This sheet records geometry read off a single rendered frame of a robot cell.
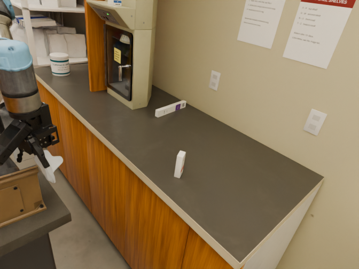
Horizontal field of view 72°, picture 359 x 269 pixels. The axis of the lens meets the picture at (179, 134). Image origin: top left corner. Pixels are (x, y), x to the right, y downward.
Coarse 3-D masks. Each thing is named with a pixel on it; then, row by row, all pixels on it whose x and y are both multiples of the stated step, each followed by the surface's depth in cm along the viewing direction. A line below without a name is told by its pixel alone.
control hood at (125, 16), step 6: (90, 0) 137; (96, 6) 134; (102, 6) 128; (108, 6) 123; (114, 6) 122; (120, 6) 126; (126, 6) 130; (96, 12) 143; (114, 12) 123; (120, 12) 121; (126, 12) 124; (132, 12) 126; (120, 18) 125; (126, 18) 125; (132, 18) 127; (120, 24) 133; (126, 24) 127; (132, 24) 129
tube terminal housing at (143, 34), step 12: (132, 0) 126; (144, 0) 127; (156, 0) 141; (144, 12) 130; (156, 12) 148; (108, 24) 148; (144, 24) 133; (144, 36) 137; (144, 48) 140; (132, 60) 140; (144, 60) 144; (144, 72) 148; (132, 84) 147; (144, 84) 152; (120, 96) 161; (132, 96) 150; (144, 96) 156; (132, 108) 154
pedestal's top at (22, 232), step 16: (48, 192) 89; (48, 208) 83; (64, 208) 83; (16, 224) 76; (32, 224) 77; (48, 224) 78; (64, 224) 83; (0, 240) 71; (16, 240) 72; (32, 240) 76; (0, 256) 71
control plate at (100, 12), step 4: (96, 8) 136; (100, 12) 137; (104, 12) 133; (108, 12) 129; (100, 16) 143; (104, 16) 139; (108, 16) 134; (112, 16) 130; (108, 20) 140; (112, 20) 136
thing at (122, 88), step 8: (112, 32) 146; (120, 32) 139; (128, 32) 134; (112, 40) 148; (120, 40) 141; (128, 40) 136; (112, 48) 150; (120, 48) 144; (128, 48) 138; (112, 56) 153; (128, 56) 140; (112, 64) 155; (120, 64) 148; (128, 64) 142; (112, 72) 158; (128, 72) 144; (112, 80) 161; (128, 80) 146; (112, 88) 164; (120, 88) 156; (128, 88) 149; (128, 96) 151
